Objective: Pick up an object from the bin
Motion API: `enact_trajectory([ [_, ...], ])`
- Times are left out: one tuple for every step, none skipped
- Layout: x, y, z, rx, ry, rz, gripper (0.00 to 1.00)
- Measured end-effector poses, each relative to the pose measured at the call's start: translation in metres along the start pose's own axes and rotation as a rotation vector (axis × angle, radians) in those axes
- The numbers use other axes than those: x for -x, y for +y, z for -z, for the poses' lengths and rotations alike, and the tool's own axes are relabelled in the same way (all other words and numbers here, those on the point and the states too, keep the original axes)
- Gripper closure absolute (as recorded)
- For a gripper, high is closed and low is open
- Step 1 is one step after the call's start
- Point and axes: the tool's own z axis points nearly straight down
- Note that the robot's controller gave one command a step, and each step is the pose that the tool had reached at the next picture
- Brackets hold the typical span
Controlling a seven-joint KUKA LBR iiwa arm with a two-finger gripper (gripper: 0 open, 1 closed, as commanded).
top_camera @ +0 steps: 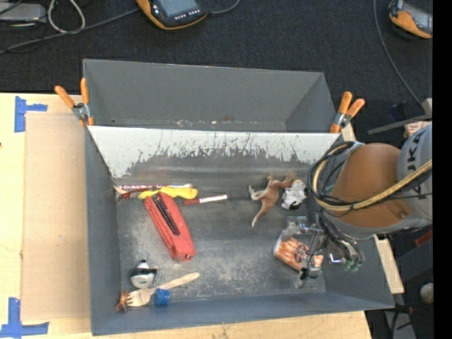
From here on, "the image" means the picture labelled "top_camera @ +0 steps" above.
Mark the grey metal bin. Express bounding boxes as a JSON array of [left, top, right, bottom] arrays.
[[81, 58, 396, 337]]

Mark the red flat plastic case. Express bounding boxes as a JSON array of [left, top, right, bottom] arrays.
[[143, 191, 197, 262]]

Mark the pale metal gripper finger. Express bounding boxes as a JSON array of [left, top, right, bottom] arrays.
[[282, 216, 321, 242], [295, 265, 321, 290]]

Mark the brown cardboard board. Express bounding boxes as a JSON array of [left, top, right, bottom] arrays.
[[20, 112, 93, 323]]

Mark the white and black toy animal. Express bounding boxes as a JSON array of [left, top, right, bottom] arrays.
[[280, 179, 308, 211]]

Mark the orange brick-patterned packet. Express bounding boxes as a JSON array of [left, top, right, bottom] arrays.
[[271, 234, 324, 272]]

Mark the pale wooden fork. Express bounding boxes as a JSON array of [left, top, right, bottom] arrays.
[[126, 271, 201, 308]]

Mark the red and white striped stick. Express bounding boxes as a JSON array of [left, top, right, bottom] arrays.
[[114, 182, 194, 192]]

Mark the white and black round gadget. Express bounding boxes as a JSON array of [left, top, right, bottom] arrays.
[[129, 259, 158, 290]]

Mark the blue bottle cap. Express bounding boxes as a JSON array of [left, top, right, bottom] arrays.
[[153, 287, 172, 307]]

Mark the small orange-brown toy animal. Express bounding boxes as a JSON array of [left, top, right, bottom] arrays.
[[115, 290, 129, 314]]

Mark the tan toy kangaroo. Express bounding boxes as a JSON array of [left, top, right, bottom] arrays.
[[248, 175, 295, 229]]

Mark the red and white marker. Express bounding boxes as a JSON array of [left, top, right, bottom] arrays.
[[183, 194, 230, 206]]

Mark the yellow banana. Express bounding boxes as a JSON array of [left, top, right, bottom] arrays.
[[137, 186, 199, 201]]

